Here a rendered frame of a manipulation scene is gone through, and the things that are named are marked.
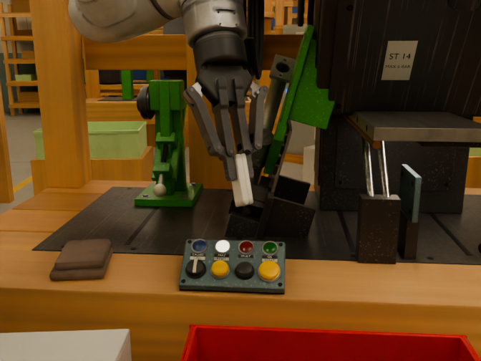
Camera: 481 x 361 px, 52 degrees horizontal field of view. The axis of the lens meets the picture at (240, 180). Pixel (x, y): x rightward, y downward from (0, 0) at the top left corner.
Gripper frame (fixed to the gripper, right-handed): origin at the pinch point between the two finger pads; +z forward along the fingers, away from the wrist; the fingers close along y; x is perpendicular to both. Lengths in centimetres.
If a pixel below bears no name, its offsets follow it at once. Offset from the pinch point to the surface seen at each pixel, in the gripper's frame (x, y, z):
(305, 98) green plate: 7.1, 18.3, -14.0
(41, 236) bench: 42.8, -24.1, 1.0
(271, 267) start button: 0.5, 2.8, 12.6
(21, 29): 988, 32, -503
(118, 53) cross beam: 62, 1, -46
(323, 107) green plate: 6.2, 21.0, -12.1
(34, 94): 976, 43, -355
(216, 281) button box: 4.2, -4.2, 13.3
